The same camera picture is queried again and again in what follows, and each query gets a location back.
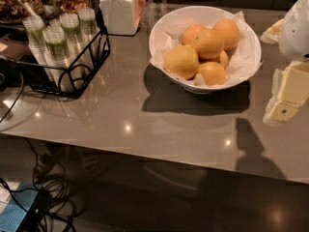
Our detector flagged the plastic cup stack centre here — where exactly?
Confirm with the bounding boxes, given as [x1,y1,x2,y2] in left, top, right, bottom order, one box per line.
[42,26,74,82]

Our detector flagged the front right orange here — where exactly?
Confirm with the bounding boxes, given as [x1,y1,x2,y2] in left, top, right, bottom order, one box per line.
[198,62,226,86]

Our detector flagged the plastic cup stack back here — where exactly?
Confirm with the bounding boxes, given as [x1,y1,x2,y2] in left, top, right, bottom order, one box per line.
[60,13,84,46]

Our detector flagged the bowl of nuts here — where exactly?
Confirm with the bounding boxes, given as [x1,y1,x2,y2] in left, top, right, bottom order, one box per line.
[0,0,44,23]

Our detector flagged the white ceramic bowl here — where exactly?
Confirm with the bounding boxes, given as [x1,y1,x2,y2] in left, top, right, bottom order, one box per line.
[148,5,263,95]

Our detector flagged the plastic cup stack right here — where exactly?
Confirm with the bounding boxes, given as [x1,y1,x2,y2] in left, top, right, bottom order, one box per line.
[78,7,98,37]

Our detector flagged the white paper bowl liner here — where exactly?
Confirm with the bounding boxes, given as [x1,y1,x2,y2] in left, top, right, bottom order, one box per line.
[150,11,264,89]

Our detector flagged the centre top orange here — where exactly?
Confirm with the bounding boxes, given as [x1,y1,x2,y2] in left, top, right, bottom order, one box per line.
[190,28,224,60]

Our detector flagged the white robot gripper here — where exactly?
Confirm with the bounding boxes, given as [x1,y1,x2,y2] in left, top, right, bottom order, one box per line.
[260,0,309,126]

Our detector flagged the back right orange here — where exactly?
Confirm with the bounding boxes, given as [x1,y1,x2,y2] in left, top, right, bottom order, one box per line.
[213,18,240,50]

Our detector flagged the black cables on floor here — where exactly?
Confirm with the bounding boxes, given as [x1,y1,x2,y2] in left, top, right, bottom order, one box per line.
[0,138,88,232]

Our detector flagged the front left orange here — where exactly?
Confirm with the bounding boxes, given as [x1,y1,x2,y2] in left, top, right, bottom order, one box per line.
[163,45,199,79]

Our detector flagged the blue box on floor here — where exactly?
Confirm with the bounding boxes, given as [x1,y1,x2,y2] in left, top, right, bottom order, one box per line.
[0,182,41,232]

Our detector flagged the black wire basket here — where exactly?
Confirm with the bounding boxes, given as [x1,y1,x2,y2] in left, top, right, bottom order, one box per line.
[17,17,110,98]

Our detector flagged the small hidden right orange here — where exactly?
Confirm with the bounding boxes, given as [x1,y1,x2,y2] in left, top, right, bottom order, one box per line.
[217,51,229,69]

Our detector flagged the white lidded jar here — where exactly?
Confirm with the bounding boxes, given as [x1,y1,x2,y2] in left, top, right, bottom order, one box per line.
[99,0,138,36]

